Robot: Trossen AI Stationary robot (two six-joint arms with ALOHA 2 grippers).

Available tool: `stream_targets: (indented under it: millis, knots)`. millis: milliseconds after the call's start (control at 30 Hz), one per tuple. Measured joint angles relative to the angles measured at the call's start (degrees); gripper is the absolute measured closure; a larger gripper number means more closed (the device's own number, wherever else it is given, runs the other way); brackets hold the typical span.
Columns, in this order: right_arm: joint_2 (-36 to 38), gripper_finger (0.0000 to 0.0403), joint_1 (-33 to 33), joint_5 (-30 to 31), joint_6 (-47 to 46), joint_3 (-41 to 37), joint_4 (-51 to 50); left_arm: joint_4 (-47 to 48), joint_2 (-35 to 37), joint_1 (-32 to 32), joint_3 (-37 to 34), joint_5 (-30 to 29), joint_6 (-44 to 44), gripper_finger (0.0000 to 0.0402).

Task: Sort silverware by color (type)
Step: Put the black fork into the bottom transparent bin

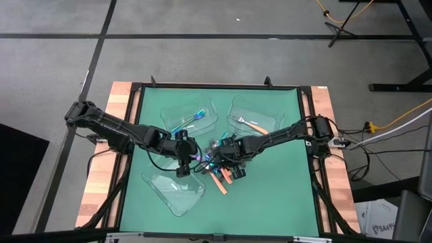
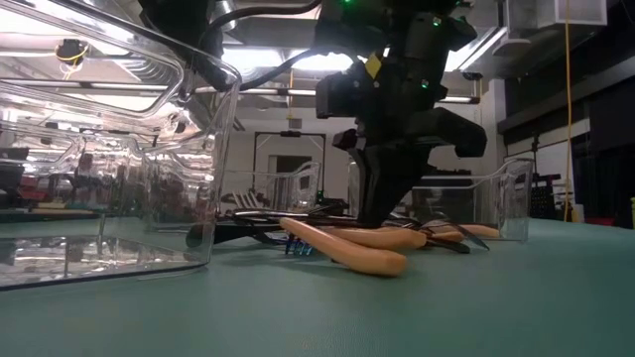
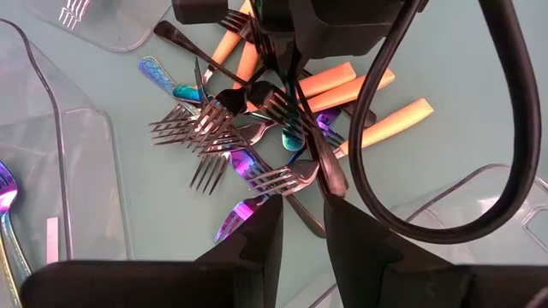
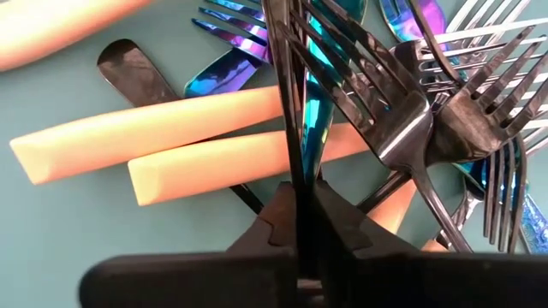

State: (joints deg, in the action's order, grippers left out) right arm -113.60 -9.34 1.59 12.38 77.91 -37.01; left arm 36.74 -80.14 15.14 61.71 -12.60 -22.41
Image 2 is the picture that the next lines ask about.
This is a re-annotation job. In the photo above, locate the wooden-handled fork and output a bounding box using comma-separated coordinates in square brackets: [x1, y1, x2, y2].
[429, 230, 466, 244]
[321, 226, 428, 251]
[279, 216, 409, 278]

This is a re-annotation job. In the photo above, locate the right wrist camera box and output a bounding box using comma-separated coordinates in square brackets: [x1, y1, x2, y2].
[316, 71, 361, 120]

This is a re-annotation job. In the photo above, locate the green table mat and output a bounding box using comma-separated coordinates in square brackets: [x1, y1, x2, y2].
[0, 217, 635, 357]

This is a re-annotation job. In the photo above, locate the red box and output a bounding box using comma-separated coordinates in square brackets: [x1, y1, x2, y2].
[584, 215, 620, 229]

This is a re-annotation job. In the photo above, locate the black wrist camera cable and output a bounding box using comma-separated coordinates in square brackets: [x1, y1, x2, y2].
[205, 0, 326, 91]

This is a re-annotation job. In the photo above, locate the black tripod equipment stand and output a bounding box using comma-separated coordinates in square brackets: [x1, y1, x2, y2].
[529, 131, 565, 220]

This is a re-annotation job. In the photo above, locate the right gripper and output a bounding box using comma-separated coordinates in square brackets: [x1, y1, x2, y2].
[331, 47, 490, 229]

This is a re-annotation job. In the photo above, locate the long ceiling light bar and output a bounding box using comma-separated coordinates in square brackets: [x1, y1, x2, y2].
[192, 85, 481, 105]

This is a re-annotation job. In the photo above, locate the yellow power cable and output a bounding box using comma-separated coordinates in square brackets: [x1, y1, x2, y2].
[563, 0, 573, 224]

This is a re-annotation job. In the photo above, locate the black device with green light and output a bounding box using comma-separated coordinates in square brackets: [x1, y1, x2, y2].
[311, 187, 351, 212]

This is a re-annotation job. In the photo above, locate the silver fork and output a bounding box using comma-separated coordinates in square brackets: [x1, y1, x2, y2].
[458, 223, 501, 240]

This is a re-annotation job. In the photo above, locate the clear plastic bin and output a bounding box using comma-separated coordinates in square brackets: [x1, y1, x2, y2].
[219, 160, 322, 213]
[346, 157, 536, 243]
[0, 0, 243, 293]

